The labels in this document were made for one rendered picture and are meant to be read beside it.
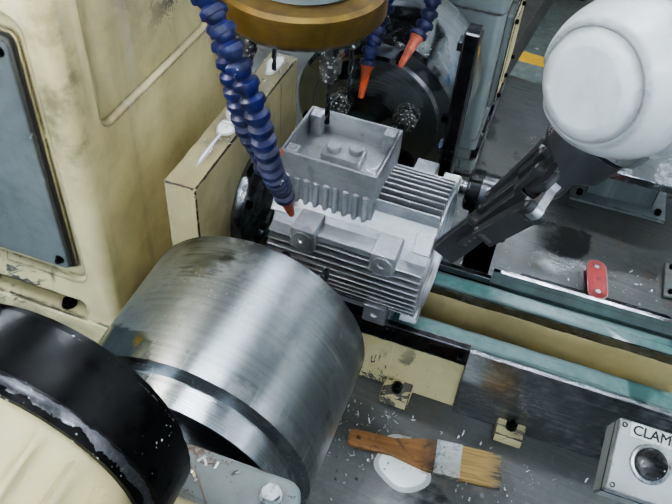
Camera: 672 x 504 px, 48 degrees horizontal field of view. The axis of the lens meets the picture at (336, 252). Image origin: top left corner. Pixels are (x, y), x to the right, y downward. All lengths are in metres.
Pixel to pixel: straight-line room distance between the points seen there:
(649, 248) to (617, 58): 0.95
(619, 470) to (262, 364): 0.35
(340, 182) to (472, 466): 0.41
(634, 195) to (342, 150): 0.69
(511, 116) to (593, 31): 1.14
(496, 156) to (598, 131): 1.02
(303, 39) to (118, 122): 0.26
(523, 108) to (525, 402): 0.80
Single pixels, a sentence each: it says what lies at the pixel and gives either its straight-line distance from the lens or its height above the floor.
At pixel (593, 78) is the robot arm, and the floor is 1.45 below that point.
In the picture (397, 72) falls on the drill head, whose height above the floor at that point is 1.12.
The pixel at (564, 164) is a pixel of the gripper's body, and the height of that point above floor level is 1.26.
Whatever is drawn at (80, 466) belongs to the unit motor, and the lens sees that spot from 0.42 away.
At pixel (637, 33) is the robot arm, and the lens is 0.48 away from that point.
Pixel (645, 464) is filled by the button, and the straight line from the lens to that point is 0.77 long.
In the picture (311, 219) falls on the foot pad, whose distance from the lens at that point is 0.89.
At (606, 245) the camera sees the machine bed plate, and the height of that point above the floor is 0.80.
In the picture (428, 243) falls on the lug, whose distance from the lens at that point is 0.86.
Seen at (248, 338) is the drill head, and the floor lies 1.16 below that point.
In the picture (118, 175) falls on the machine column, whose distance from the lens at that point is 0.92.
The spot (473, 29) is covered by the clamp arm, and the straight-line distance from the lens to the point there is 0.93.
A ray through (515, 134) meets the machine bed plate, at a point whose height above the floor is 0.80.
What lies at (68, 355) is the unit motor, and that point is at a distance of 0.42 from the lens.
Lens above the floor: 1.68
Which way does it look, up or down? 45 degrees down
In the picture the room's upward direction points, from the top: 5 degrees clockwise
